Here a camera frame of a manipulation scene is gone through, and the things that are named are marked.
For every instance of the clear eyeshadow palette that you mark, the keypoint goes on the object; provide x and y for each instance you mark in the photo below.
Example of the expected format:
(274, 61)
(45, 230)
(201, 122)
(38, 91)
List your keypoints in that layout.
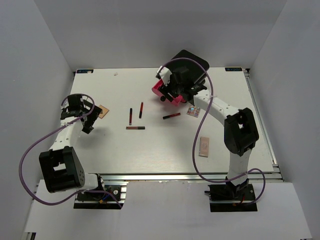
(193, 111)

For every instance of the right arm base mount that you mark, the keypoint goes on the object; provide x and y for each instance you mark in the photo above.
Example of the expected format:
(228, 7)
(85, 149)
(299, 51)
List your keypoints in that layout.
(223, 200)

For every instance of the right blue corner label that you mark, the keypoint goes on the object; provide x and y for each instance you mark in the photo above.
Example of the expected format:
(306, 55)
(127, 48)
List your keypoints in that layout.
(233, 69)

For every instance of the left blue corner label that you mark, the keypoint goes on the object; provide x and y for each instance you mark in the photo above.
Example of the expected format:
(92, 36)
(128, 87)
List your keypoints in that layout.
(84, 71)

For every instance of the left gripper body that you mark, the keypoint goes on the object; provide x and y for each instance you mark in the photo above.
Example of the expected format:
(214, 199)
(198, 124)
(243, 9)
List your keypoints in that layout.
(91, 118)

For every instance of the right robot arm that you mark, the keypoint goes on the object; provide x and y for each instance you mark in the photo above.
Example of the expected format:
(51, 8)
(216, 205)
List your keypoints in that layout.
(240, 130)

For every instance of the red lip gloss tube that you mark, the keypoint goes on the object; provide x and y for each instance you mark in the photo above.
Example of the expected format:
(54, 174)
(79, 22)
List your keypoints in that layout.
(171, 116)

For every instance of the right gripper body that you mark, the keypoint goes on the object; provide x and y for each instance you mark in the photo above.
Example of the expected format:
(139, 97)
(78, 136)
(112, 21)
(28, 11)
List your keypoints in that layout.
(177, 87)

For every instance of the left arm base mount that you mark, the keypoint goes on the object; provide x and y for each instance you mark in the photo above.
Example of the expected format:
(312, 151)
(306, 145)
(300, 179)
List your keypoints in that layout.
(103, 201)

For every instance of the peach rectangular palette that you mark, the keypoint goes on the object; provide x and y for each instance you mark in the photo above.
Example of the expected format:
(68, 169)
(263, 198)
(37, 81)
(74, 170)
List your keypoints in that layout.
(204, 146)

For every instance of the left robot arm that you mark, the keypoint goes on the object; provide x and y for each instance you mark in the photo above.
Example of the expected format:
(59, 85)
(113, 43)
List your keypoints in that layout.
(60, 165)

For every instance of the blue corner label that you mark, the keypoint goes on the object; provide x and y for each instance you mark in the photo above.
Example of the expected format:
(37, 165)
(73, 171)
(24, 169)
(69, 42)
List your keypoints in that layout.
(84, 71)
(233, 69)

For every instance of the dark lip gloss vertical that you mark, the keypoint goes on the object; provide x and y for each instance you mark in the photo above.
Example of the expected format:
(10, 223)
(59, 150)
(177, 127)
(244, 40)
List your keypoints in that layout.
(130, 116)

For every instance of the horizontal lip gloss tube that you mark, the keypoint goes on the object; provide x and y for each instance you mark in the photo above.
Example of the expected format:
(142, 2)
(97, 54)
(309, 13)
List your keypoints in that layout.
(135, 128)

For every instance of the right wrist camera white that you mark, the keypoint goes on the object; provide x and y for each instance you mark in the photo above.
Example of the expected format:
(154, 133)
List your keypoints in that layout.
(163, 73)

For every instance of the red lip gloss upright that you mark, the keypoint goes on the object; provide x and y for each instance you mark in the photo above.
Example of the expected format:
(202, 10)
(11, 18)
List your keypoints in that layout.
(141, 110)

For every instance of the black pink drawer organizer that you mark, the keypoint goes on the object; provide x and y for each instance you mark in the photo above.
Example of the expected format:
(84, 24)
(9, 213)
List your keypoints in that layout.
(181, 59)

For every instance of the square peach compact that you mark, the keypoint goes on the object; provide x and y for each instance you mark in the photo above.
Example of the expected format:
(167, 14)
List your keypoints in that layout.
(104, 111)

